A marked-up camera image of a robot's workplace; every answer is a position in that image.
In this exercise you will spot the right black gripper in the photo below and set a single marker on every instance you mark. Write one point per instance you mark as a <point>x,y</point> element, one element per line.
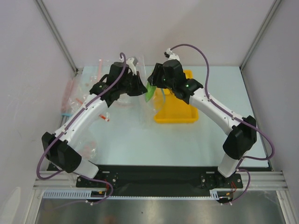
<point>154,76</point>

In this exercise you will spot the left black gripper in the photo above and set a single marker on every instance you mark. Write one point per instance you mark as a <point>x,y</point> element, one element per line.
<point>140,89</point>

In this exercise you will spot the green toy cucumber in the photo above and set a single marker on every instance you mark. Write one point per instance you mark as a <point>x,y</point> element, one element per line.
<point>150,92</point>

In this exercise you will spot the clear blue-zipper bag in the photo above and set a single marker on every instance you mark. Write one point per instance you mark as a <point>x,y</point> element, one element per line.
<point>140,108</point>

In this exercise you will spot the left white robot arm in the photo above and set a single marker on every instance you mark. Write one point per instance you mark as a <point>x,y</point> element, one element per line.
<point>59,147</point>

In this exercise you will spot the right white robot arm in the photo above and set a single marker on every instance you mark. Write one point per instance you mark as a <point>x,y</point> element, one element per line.
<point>240,131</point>

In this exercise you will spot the pile of spare zip bags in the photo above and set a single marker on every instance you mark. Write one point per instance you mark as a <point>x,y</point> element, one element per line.
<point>85,79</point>

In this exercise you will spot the yellow plastic tray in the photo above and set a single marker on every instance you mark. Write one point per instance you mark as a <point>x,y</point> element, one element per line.
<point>171,110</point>

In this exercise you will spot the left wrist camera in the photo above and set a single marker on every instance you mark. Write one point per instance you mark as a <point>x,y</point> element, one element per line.
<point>132,62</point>

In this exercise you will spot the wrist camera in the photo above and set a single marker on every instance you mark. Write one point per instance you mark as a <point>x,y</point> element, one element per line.
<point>132,62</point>
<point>170,55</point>

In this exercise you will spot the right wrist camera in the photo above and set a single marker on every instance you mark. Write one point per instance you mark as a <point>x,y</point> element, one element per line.
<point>170,55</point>

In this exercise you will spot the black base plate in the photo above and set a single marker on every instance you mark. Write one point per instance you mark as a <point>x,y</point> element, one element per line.
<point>160,190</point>

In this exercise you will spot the aluminium frame rail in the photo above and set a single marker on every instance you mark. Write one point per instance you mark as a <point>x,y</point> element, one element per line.
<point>255,180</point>

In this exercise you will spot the white slotted cable duct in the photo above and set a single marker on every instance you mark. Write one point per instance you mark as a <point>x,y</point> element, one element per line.
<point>99,194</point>

